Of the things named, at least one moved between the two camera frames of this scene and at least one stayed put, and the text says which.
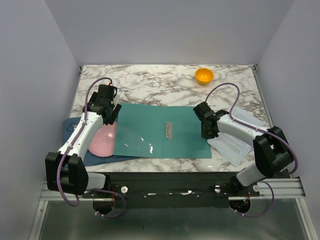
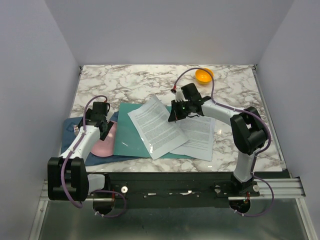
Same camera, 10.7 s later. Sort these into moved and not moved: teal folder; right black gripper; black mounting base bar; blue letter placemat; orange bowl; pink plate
Moved: right black gripper; teal folder
Not moved: black mounting base bar; pink plate; blue letter placemat; orange bowl
